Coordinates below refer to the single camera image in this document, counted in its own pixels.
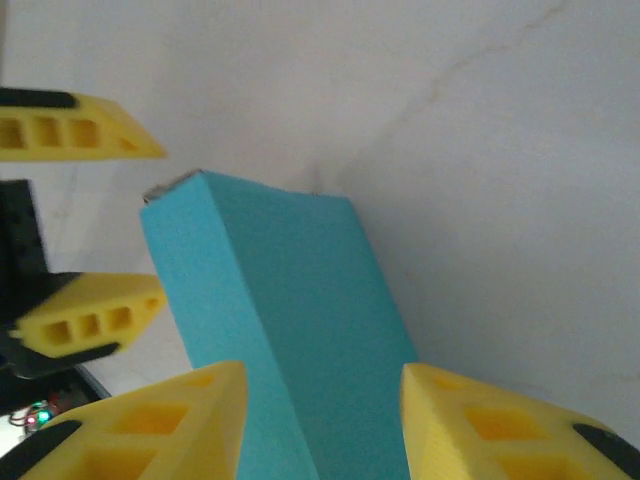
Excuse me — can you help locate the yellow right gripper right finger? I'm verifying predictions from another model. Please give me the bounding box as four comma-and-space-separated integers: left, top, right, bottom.
399, 362, 640, 480

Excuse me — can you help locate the white and blue paper box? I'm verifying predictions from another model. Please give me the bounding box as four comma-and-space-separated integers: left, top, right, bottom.
138, 168, 421, 480

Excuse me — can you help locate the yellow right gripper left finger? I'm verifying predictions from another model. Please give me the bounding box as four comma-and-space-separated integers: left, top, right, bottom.
17, 360, 249, 480

